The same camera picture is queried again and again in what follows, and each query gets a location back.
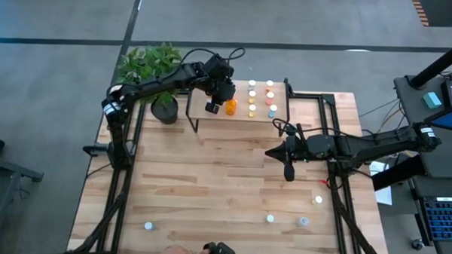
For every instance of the black table-level camera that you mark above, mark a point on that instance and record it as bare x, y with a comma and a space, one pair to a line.
223, 252

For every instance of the wooden shelf black metal legs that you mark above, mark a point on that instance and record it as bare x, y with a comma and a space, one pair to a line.
242, 101

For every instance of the backlit mechanical keyboard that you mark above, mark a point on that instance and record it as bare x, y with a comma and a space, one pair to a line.
445, 219

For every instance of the black aluminium table frame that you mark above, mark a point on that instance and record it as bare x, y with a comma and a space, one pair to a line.
126, 184
339, 229

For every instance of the black caster wheel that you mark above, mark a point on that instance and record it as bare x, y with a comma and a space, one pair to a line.
417, 244

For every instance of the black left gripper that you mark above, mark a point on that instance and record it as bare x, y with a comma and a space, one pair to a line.
221, 85

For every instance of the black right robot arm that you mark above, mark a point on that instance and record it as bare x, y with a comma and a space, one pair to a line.
380, 143

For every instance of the black mat striped edges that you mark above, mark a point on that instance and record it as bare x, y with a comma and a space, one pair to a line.
441, 12

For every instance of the white paper sheet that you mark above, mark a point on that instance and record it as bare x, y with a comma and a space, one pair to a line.
385, 196

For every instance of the grey workstation desk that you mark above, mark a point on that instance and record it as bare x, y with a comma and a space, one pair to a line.
418, 111

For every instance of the black desk support beam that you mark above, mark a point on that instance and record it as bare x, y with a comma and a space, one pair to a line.
398, 172

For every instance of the clear yellowish bottle white cap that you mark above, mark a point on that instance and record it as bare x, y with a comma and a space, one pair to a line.
270, 218

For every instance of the pale blue bottle white cap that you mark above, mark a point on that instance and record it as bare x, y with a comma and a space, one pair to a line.
252, 83

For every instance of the black table clamp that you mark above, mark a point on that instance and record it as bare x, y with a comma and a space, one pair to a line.
93, 150

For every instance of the teal small box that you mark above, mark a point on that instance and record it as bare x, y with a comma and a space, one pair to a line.
432, 100

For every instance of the black diagonal pole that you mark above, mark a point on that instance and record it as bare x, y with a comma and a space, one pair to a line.
439, 64

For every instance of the large orange bottle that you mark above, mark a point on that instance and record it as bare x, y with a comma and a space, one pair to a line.
230, 107

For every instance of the green plant in black pot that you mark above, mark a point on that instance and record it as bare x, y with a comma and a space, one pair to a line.
137, 63

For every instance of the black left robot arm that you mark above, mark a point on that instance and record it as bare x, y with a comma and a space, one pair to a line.
114, 130

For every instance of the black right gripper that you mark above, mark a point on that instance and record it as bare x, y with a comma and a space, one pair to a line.
319, 147

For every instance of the person's hand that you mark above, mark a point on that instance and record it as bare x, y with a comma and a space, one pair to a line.
180, 253

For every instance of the grey metal stand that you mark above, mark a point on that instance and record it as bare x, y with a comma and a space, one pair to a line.
10, 166

